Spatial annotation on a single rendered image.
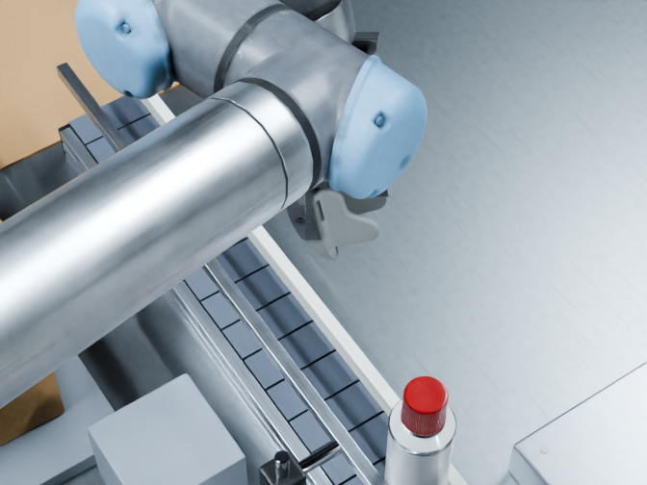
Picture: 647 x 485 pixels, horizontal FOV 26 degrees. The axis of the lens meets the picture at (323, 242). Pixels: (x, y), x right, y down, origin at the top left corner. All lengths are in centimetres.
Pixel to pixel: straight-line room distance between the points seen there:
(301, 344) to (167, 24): 52
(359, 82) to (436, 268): 64
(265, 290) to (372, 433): 18
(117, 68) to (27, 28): 78
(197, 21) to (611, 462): 61
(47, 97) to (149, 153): 85
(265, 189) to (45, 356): 16
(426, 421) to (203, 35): 36
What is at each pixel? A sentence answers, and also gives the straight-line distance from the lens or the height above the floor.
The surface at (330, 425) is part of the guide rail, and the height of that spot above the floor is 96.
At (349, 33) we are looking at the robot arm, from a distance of 97.
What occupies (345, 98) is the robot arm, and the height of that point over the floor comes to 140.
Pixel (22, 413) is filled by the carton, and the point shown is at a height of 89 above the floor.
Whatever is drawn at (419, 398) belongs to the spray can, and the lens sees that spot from 103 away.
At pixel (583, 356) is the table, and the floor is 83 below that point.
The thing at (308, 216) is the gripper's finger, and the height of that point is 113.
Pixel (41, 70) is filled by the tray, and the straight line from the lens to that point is 160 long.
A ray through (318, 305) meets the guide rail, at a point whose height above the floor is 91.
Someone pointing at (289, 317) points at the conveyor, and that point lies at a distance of 131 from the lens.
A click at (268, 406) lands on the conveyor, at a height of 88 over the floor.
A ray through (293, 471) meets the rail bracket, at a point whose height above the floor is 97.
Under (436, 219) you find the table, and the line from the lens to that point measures 144.
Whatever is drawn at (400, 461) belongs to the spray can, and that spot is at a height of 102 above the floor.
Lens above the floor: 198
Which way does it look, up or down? 54 degrees down
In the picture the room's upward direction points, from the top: straight up
